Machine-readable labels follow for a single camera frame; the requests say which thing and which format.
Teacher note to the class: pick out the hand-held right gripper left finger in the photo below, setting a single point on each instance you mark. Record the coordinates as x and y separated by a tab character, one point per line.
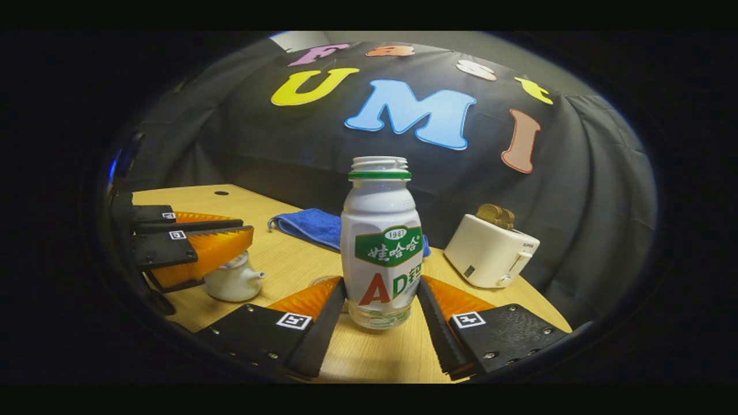
323	334

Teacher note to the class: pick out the black backdrop cloth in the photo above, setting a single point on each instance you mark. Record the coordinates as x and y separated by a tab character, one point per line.
259	150

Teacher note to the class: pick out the brown bread slice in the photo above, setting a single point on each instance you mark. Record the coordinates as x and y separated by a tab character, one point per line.
496	216

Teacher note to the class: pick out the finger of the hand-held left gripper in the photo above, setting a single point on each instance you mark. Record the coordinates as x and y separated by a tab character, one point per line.
167	251
190	226

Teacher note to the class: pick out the blue folded towel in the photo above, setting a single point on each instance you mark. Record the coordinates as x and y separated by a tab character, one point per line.
311	227

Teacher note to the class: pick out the round cork coaster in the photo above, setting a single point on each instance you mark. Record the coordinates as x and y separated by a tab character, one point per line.
320	281

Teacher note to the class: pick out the white toaster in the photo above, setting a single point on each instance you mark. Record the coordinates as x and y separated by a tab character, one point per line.
487	253

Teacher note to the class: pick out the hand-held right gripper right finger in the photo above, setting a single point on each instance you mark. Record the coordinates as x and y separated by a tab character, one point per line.
438	334

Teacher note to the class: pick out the white green-label water bottle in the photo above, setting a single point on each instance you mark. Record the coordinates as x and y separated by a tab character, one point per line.
380	207

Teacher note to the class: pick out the white ceramic teacup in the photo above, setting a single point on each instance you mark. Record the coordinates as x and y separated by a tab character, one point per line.
233	285

